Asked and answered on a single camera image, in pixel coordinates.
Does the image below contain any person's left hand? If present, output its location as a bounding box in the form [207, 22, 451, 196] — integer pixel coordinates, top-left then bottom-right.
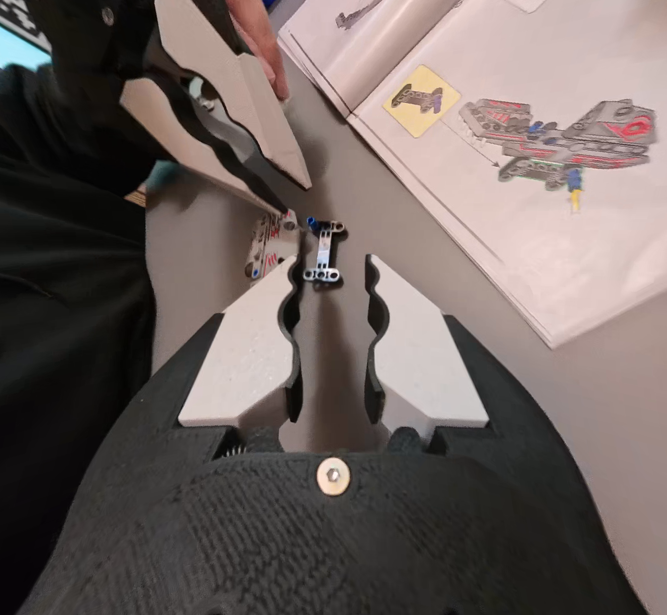
[200, 0, 291, 102]

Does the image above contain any open brick instruction booklet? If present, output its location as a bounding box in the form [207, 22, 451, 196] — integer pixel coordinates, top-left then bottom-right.
[276, 0, 667, 350]

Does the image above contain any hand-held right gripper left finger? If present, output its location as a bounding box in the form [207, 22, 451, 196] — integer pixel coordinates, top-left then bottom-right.
[177, 255, 304, 431]

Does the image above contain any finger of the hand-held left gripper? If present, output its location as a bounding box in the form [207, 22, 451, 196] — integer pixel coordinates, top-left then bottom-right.
[119, 65, 290, 217]
[148, 0, 313, 191]

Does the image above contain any grey desk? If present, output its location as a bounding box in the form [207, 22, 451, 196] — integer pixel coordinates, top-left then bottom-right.
[145, 0, 667, 615]

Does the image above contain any person's black clothing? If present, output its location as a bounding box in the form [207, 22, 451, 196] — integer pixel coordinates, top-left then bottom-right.
[0, 63, 175, 615]

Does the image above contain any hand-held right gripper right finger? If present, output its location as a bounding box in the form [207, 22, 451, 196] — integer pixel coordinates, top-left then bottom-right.
[364, 254, 491, 431]

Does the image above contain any black H-shaped brick piece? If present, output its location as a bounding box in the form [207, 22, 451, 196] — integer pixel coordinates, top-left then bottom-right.
[302, 216, 349, 283]

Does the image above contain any grey red toy brick model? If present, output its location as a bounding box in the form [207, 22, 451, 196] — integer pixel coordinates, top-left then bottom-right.
[244, 210, 304, 290]

